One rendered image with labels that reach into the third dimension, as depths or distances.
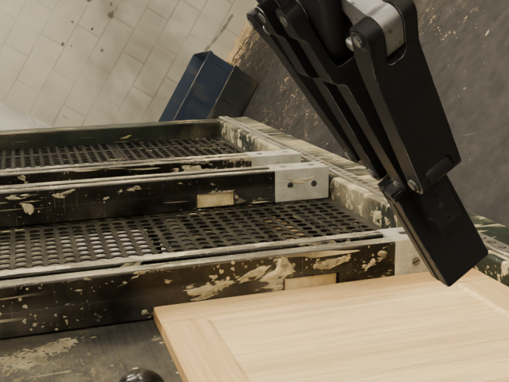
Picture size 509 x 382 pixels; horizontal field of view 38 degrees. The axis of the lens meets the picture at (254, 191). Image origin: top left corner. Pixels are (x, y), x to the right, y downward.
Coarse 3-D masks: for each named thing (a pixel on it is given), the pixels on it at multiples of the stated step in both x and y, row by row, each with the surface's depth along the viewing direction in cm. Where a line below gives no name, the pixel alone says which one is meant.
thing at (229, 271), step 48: (288, 240) 107; (336, 240) 108; (384, 240) 107; (0, 288) 90; (48, 288) 92; (96, 288) 94; (144, 288) 96; (192, 288) 98; (240, 288) 100; (0, 336) 92
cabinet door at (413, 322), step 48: (336, 288) 103; (384, 288) 103; (432, 288) 103; (480, 288) 102; (192, 336) 88; (240, 336) 89; (288, 336) 88; (336, 336) 88; (384, 336) 88; (432, 336) 88; (480, 336) 88
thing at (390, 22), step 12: (348, 0) 28; (360, 0) 28; (372, 0) 28; (348, 12) 29; (360, 12) 28; (372, 12) 28; (384, 12) 28; (396, 12) 28; (384, 24) 27; (396, 24) 28; (384, 36) 28; (396, 36) 28; (348, 48) 29; (396, 48) 29
